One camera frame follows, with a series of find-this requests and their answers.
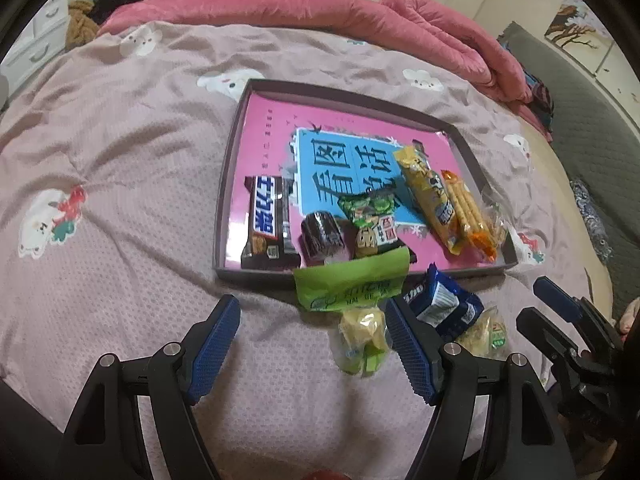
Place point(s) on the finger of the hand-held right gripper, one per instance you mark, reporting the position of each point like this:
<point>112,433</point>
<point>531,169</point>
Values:
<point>555,292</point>
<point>537,325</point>

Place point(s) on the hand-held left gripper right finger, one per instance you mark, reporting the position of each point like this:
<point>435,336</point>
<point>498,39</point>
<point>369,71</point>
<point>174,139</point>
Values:
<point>410,350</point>

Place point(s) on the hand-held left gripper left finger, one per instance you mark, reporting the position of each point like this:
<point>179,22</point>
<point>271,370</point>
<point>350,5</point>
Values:
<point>215,345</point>

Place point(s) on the clear yellow candy pack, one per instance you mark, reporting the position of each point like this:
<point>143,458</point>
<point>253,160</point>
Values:
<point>362,335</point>

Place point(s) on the small brown snack packet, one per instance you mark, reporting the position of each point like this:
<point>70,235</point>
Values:
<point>372,240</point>

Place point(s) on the orange biscuit stick packet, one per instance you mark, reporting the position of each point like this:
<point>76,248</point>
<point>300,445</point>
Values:
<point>467,210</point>

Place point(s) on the brown chocolate bar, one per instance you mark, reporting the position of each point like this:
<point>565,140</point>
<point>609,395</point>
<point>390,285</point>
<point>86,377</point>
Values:
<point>267,215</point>

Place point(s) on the green printed candy packet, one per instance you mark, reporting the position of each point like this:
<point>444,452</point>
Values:
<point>367,207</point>

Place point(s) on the dark cardboard tray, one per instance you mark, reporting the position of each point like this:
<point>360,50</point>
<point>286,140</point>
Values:
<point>465,170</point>

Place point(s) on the yellow snack packet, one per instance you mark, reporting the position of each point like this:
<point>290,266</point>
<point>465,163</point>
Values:
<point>430,195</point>

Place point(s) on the pale rice cracker packet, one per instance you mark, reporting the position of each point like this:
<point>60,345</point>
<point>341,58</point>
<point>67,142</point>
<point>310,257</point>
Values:
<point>487,335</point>

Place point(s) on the blue cookie packet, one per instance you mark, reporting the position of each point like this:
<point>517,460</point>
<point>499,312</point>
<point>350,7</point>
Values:
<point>445,305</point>

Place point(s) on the blue patterned cloth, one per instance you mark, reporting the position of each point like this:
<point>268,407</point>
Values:
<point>592,225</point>

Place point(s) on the light green snack packet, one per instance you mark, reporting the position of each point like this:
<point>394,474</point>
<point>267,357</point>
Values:
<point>345,282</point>

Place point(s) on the clear wrapped red candy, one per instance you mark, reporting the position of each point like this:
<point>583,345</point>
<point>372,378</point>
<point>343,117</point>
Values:
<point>492,220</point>

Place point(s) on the dark purple wrapped candy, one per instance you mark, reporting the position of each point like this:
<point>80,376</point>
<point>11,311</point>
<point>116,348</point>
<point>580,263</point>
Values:
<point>322,235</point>

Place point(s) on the grey padded headboard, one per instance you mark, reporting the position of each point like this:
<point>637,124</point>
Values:
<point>590,125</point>

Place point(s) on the colourful striped garment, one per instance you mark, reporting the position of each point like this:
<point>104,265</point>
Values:
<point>540,100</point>

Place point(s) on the printed pink bedsheet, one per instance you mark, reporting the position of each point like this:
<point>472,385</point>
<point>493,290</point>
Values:
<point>125,160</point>

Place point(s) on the pink picture book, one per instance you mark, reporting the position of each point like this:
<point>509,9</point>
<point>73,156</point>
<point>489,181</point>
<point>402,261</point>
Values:
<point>265,140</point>

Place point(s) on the pink quilt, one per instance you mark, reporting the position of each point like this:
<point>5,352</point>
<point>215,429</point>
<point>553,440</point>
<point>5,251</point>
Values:
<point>300,15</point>

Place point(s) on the brown plush toy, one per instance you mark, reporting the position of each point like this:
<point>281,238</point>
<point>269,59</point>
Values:
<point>80,27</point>

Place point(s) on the white drawer chest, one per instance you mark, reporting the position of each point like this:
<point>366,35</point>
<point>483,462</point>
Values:
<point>35,35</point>

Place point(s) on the tree wall painting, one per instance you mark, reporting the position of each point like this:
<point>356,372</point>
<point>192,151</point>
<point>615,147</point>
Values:
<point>575,30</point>

